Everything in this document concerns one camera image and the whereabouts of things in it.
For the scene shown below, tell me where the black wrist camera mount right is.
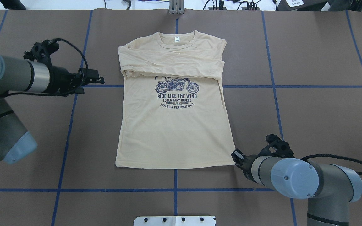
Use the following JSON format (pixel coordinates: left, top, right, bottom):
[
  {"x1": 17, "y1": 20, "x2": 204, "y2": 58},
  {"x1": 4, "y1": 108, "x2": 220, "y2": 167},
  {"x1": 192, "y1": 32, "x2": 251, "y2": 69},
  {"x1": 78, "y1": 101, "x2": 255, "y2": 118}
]
[{"x1": 258, "y1": 134, "x2": 295, "y2": 158}]

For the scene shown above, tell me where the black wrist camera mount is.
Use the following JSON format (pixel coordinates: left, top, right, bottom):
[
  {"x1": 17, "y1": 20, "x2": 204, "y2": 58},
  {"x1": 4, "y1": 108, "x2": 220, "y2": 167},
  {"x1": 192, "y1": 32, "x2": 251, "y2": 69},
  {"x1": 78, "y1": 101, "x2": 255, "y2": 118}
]
[
  {"x1": 258, "y1": 134, "x2": 295, "y2": 158},
  {"x1": 23, "y1": 40, "x2": 59, "y2": 66}
]

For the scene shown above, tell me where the black box with label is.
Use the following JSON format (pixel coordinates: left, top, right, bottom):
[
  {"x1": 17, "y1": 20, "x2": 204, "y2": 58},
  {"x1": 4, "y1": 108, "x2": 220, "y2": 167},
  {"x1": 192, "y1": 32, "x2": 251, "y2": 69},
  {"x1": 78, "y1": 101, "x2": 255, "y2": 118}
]
[{"x1": 276, "y1": 0, "x2": 328, "y2": 11}]

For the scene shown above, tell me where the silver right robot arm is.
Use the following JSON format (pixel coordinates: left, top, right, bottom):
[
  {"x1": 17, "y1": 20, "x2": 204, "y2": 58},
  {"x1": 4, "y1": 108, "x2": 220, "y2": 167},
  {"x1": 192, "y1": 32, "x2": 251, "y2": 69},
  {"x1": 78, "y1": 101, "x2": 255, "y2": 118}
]
[{"x1": 231, "y1": 150, "x2": 362, "y2": 226}]

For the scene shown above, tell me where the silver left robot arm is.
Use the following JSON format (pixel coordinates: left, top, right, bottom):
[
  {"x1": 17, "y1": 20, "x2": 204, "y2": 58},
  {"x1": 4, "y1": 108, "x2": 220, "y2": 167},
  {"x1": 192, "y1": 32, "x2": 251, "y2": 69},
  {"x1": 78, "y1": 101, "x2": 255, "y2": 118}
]
[{"x1": 0, "y1": 55, "x2": 105, "y2": 164}]

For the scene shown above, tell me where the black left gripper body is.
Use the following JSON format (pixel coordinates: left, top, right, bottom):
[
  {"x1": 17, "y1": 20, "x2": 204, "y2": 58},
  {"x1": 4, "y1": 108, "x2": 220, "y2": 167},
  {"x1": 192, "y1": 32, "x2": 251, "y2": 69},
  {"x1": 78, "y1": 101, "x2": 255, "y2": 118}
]
[{"x1": 47, "y1": 66, "x2": 87, "y2": 96}]

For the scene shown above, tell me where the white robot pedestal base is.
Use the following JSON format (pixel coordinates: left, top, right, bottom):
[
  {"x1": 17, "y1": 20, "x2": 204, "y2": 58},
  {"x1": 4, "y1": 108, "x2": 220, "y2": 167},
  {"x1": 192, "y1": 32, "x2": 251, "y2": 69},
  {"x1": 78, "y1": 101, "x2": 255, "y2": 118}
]
[{"x1": 133, "y1": 216, "x2": 217, "y2": 226}]

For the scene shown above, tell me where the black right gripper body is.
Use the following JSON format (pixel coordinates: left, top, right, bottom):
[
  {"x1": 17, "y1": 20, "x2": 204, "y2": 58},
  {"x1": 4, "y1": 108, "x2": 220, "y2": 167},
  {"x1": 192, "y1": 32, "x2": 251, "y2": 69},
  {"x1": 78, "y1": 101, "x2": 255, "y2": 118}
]
[{"x1": 235, "y1": 155, "x2": 257, "y2": 181}]

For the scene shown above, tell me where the black cable bundle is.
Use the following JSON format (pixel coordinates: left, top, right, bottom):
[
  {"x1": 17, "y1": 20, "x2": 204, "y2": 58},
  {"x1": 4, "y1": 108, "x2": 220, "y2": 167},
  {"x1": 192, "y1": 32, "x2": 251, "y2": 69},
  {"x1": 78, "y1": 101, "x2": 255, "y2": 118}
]
[{"x1": 202, "y1": 0, "x2": 261, "y2": 11}]

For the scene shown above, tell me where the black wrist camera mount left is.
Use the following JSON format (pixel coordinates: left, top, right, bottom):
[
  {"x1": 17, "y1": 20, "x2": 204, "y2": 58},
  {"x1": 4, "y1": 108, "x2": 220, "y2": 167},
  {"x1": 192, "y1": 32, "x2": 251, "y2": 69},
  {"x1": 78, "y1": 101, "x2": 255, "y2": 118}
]
[{"x1": 23, "y1": 40, "x2": 59, "y2": 66}]

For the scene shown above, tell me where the aluminium frame post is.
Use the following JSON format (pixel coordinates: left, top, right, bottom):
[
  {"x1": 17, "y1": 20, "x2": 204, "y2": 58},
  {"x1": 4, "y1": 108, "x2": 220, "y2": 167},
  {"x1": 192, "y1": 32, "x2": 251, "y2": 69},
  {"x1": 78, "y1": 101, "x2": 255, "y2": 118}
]
[{"x1": 169, "y1": 0, "x2": 185, "y2": 14}]

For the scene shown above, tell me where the beige long-sleeve printed shirt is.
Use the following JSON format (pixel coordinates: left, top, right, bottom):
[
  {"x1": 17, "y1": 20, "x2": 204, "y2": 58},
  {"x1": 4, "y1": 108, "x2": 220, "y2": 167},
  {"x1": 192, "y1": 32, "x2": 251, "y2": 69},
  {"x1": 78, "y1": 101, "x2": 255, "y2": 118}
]
[{"x1": 115, "y1": 30, "x2": 235, "y2": 169}]

